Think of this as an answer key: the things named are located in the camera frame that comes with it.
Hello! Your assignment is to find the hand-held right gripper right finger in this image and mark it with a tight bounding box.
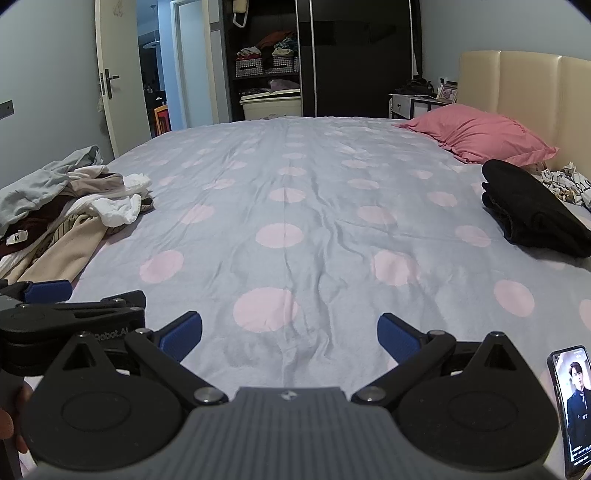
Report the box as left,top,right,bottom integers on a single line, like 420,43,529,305
351,313,527,407

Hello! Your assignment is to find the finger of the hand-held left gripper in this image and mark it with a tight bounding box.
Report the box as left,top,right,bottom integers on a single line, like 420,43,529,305
0,290,147,324
0,279,74,305

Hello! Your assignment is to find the striped beige garment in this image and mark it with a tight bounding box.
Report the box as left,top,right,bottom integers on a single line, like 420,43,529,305
48,212,93,243

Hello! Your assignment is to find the white nightstand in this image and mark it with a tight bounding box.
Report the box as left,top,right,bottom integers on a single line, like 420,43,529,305
389,93,455,121

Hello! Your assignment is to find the light grey garment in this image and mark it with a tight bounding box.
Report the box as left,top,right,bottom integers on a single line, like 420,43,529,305
0,145,105,236

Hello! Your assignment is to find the person's left hand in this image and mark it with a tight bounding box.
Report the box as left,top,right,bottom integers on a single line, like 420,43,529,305
0,383,34,455

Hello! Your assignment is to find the clothes pile on shelf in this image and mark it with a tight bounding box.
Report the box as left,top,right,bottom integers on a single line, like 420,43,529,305
236,30,300,61

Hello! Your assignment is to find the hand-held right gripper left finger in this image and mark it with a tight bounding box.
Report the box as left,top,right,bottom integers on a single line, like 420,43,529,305
55,311,229,407

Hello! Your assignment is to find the dark door handle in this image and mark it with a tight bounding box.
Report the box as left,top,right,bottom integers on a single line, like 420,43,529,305
100,69,121,99

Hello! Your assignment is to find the maroon garment with white label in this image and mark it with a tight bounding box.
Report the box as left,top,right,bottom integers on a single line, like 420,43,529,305
0,194,79,260

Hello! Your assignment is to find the black and white printed cloth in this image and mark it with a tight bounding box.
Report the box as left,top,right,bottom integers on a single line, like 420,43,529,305
538,161,591,208

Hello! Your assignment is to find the taupe garment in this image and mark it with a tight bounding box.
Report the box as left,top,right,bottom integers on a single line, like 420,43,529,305
69,173,126,200

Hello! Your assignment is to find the white hallway door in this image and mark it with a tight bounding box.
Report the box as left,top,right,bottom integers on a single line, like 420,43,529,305
173,0,218,130

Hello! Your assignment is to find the beige padded headboard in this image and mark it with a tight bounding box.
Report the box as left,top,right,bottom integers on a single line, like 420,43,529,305
458,50,591,185

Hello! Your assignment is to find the pink pillow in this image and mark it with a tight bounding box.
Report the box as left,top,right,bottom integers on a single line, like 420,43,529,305
392,104,560,166

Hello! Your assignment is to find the dark bag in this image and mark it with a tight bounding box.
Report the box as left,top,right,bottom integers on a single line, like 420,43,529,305
397,76,437,97

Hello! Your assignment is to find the black folded garment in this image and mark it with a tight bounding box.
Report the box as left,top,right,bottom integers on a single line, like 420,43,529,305
481,159,591,258

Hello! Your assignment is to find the cream plastic storage bin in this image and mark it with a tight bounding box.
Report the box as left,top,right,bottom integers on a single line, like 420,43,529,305
239,89,303,121

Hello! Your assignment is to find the black smartphone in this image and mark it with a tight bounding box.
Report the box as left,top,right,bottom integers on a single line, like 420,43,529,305
547,344,591,480

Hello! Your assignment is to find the white room door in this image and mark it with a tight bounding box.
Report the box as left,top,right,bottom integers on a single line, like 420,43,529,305
95,0,153,160

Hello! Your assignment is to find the dark wardrobe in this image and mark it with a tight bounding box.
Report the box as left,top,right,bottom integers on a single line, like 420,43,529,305
219,0,423,123

